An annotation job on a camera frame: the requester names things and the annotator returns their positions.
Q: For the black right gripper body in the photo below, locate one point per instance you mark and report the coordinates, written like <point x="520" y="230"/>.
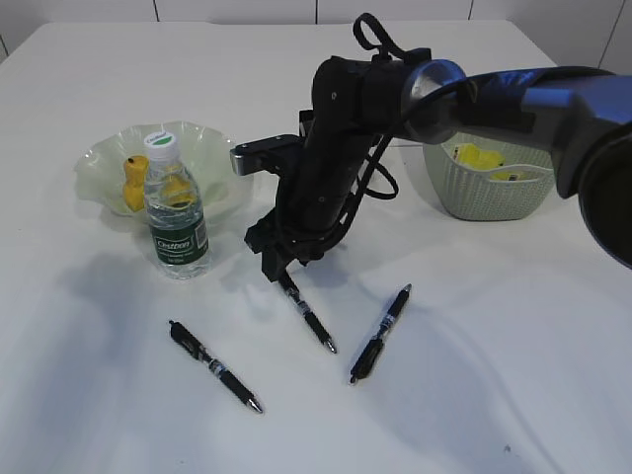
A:
<point x="315" y="203"/>

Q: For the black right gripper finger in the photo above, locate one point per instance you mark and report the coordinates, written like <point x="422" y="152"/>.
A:
<point x="275" y="259"/>
<point x="307" y="258"/>

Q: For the black pen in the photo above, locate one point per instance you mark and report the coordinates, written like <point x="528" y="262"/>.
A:
<point x="367" y="359"/>
<point x="293" y="293"/>
<point x="194" y="347"/>

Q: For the clear plastic water bottle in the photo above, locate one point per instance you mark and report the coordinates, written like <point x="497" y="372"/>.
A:
<point x="174" y="209"/>

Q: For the yellow waste paper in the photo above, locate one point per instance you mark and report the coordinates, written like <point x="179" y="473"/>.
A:
<point x="475" y="158"/>

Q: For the yellow pear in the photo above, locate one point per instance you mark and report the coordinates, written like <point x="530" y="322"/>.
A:
<point x="135" y="168"/>

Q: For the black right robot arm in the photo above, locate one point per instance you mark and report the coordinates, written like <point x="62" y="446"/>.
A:
<point x="580" y="116"/>

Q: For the black square pen holder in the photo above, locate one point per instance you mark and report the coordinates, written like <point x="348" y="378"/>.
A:
<point x="305" y="121"/>

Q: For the green ruffled glass plate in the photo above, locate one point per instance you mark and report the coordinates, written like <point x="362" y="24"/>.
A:
<point x="205" y="152"/>

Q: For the green plastic woven basket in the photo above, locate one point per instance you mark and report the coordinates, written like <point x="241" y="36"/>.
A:
<point x="471" y="195"/>

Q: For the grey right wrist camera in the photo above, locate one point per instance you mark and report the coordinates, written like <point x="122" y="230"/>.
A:
<point x="277" y="155"/>

